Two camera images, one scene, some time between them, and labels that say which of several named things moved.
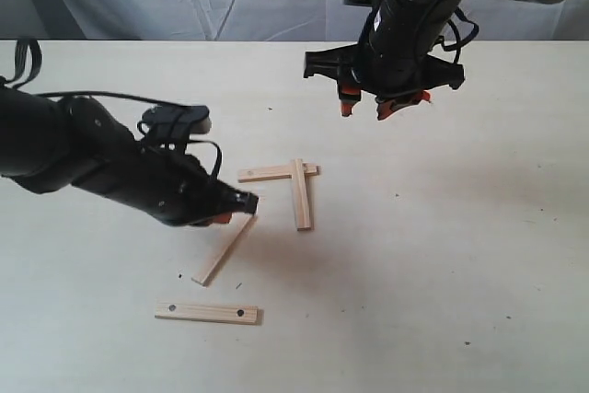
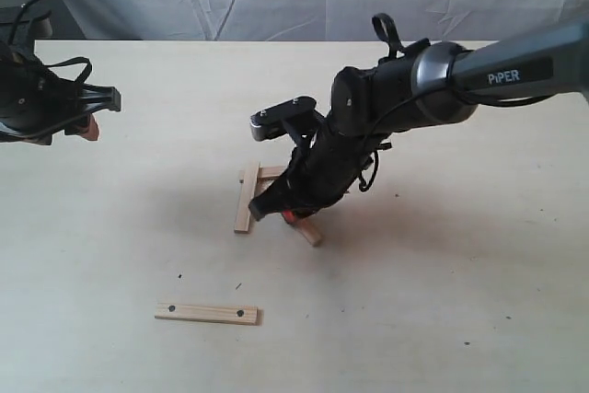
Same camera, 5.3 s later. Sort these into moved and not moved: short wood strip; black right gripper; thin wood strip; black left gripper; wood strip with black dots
Moved: black left gripper; thin wood strip; short wood strip; black right gripper
Not moved: wood strip with black dots
